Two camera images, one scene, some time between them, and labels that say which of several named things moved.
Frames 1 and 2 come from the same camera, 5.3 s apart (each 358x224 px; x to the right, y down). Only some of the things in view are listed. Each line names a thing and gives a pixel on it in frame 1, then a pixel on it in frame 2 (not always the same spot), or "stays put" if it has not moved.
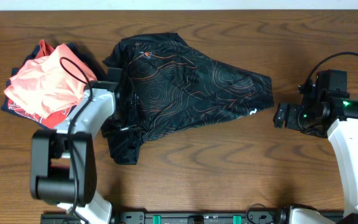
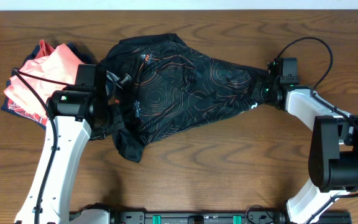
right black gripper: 291,119 → 259,83
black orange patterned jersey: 163,84 stays put
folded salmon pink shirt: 48,84 stays put
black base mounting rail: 193,217 stays put
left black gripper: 135,122 → 98,134
